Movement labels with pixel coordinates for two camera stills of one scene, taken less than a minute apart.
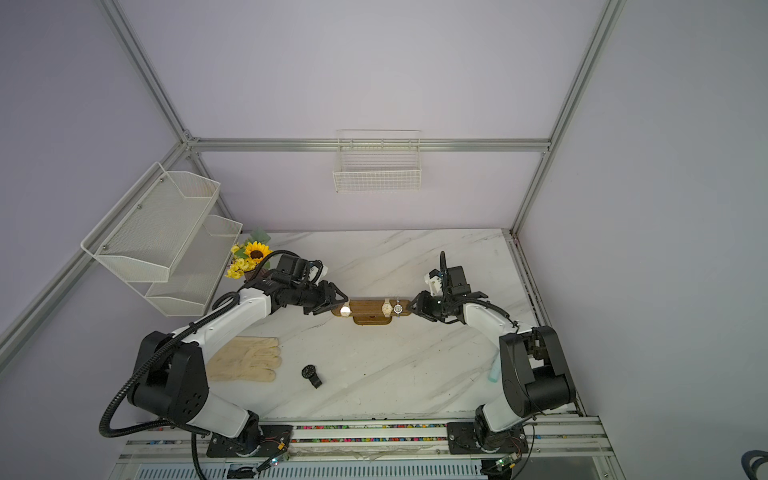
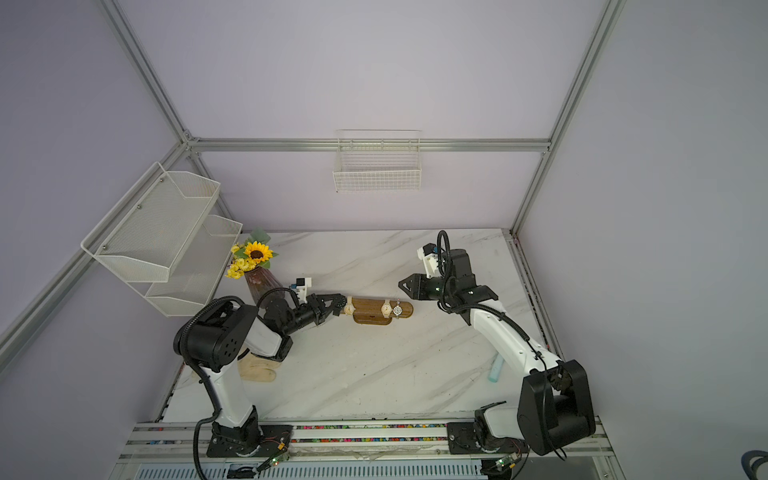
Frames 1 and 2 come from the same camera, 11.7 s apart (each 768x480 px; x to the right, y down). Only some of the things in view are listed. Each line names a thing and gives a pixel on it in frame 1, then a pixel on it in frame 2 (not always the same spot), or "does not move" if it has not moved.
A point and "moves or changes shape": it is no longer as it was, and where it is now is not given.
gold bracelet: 345,310 does not move
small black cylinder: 309,372 moves or changes shape
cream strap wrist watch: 387,308 does not move
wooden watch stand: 370,312 does not move
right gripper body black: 435,307 to 430,289
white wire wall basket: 378,160 does not move
